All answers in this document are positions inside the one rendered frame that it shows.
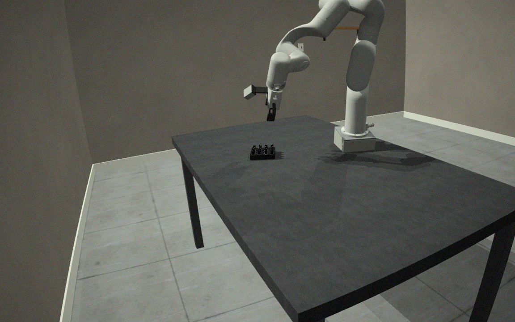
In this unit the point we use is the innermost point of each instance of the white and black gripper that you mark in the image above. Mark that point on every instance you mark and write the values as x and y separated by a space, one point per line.
273 100

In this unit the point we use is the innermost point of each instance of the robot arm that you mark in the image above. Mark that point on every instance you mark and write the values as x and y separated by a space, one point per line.
288 58

